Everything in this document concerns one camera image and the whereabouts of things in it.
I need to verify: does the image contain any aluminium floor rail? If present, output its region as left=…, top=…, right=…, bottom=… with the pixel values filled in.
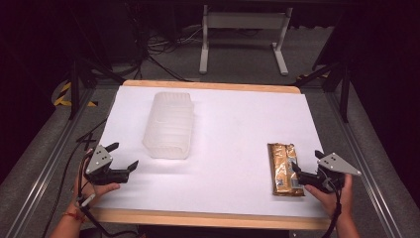
left=324, top=90, right=403, bottom=238
left=4, top=86, right=97, bottom=238

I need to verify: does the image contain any thin black cable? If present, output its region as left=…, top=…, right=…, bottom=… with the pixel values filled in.
left=41, top=118, right=108, bottom=238

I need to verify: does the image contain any yellow black hazard tape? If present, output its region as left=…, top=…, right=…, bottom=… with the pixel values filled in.
left=52, top=80, right=99, bottom=108

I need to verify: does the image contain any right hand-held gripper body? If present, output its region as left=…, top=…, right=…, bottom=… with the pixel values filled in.
left=297, top=152, right=363, bottom=194

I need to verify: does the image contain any translucent plastic container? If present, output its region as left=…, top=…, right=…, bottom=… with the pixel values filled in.
left=141, top=90, right=195, bottom=161

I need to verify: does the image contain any bundle of floor cables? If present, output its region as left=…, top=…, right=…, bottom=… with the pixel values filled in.
left=131, top=25, right=204, bottom=82

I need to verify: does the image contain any white table sheet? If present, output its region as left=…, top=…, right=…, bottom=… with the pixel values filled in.
left=93, top=84, right=329, bottom=219

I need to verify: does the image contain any white cable plug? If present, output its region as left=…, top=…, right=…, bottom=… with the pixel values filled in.
left=76, top=193, right=97, bottom=208

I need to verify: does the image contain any person's left hand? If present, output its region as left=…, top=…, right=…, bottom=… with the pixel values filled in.
left=71, top=172, right=122, bottom=212

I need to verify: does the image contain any black metal stand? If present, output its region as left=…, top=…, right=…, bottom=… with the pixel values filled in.
left=66, top=58, right=127, bottom=121
left=290, top=59, right=353, bottom=124

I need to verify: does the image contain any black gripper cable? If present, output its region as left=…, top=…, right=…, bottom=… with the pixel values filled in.
left=326, top=184, right=343, bottom=238
left=76, top=152, right=142, bottom=238

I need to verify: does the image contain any white metal desk frame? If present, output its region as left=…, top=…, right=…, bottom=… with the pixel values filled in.
left=198, top=4, right=294, bottom=76

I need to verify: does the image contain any gold foil snack packet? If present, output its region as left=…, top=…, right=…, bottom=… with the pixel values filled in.
left=266, top=142, right=307, bottom=197

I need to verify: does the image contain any person's right hand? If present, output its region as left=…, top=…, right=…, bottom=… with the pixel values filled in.
left=303, top=174, right=355, bottom=218

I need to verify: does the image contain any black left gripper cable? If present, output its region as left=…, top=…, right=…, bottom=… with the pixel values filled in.
left=76, top=152, right=142, bottom=238

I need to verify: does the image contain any red string bracelet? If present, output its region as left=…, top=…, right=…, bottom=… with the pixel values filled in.
left=61, top=211, right=86, bottom=223

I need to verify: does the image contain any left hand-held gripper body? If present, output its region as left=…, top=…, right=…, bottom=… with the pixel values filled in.
left=83, top=144, right=131, bottom=186

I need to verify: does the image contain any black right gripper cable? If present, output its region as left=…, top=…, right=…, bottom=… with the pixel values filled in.
left=326, top=184, right=343, bottom=238

